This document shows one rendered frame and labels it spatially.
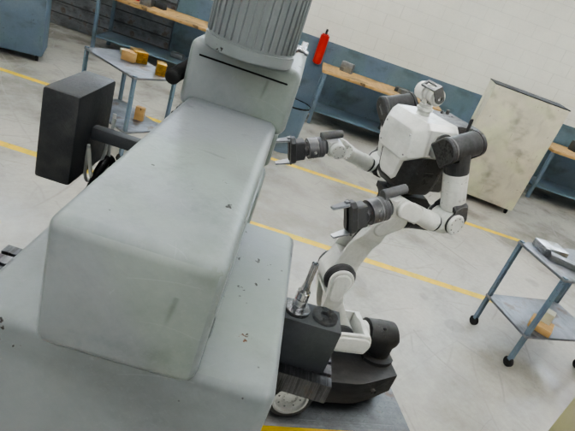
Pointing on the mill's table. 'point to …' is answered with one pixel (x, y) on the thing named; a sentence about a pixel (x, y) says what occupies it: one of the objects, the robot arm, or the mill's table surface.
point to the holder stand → (309, 336)
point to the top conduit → (176, 73)
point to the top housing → (242, 84)
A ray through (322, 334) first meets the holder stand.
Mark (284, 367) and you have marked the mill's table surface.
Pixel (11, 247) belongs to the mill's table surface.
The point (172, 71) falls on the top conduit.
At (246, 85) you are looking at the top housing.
